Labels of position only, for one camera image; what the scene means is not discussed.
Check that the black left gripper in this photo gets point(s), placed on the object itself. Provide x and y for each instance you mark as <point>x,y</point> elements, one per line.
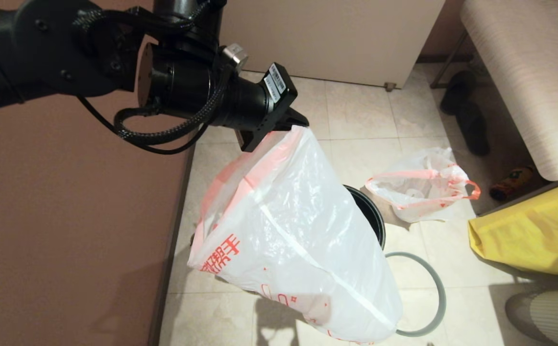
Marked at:
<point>255,105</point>

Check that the white plastic bag orange trim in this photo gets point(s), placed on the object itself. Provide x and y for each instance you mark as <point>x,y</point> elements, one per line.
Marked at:
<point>298,216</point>

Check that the black round trash bin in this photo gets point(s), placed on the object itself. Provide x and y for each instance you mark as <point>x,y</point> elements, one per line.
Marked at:
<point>374,216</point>

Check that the used white printed trash bag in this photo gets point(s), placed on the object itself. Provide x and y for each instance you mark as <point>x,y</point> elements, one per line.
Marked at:
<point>418,192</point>

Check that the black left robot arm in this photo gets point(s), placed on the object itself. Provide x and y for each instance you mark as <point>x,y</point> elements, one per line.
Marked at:
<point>43,53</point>

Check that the yellow fabric bag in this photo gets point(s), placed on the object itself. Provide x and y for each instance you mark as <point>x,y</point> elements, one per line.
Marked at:
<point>538,230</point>

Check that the white door panel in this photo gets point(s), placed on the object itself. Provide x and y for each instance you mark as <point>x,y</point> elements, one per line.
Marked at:
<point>346,38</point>

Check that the small metal door stopper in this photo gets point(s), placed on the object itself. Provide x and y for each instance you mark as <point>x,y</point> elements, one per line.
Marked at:
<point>391,86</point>

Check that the dark metal bench leg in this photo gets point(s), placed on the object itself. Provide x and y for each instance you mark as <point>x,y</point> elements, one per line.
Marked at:
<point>447,62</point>

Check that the black slipper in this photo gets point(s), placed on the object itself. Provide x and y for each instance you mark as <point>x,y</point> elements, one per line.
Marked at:
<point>457,91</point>
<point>475,132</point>

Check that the orange brown shoe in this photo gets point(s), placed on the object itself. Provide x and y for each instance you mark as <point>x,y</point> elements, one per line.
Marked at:
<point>512,183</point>

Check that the wood grain bench top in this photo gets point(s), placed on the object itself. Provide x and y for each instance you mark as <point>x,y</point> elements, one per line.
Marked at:
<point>524,72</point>

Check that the grey ribbed cylinder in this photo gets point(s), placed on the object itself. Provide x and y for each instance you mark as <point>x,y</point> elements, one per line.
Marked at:
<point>552,317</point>

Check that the black wrist camera unit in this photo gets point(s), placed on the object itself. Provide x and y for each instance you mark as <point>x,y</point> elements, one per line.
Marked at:
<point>188,12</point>

